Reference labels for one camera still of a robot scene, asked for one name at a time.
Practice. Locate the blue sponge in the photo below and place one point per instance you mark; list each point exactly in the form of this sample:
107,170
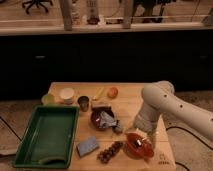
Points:
87,146

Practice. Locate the orange fruit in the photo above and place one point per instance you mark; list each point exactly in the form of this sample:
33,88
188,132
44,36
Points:
112,92

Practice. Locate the metal cup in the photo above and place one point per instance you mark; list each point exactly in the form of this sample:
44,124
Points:
83,102

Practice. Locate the black office chair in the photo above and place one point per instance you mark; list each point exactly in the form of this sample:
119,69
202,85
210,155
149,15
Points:
29,3

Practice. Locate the yellow banana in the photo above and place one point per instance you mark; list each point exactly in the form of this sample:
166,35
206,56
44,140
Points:
98,94

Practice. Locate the green plastic tray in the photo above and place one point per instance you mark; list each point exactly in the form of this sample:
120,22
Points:
48,140

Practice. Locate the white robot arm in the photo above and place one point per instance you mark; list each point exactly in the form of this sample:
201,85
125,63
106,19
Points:
159,97

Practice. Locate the red bowl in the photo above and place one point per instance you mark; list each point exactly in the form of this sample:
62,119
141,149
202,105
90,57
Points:
145,151

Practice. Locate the brown block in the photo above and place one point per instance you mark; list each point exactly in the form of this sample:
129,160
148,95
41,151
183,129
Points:
100,105

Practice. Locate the dark maroon bowl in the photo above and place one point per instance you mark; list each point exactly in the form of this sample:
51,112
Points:
96,117

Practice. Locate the white cup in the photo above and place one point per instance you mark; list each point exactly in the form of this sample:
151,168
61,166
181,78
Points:
67,95

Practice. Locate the dark grape bunch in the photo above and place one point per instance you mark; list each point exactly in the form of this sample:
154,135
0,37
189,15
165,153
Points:
105,155

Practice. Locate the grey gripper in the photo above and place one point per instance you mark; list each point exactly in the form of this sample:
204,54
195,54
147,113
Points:
107,121

